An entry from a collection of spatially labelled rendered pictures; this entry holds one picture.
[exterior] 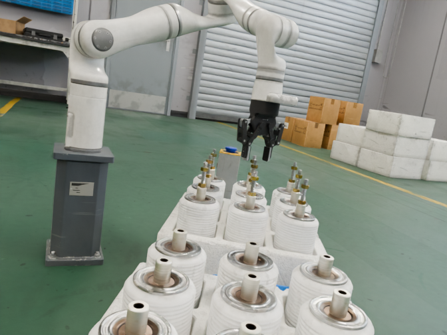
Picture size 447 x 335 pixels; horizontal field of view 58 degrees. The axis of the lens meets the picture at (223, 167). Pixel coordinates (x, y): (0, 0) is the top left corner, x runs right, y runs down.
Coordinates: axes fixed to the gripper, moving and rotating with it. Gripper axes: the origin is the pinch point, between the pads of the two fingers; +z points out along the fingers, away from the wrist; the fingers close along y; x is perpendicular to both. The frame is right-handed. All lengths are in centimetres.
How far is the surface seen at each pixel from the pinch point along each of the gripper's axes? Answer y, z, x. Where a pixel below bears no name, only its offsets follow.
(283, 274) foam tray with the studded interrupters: 4.6, 22.4, 21.2
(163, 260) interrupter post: 43, 8, 35
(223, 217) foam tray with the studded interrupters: 4.6, 17.8, -3.6
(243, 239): 10.4, 17.1, 12.8
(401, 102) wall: -597, -42, -341
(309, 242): -2.0, 15.5, 21.2
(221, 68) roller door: -287, -46, -454
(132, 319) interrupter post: 51, 9, 45
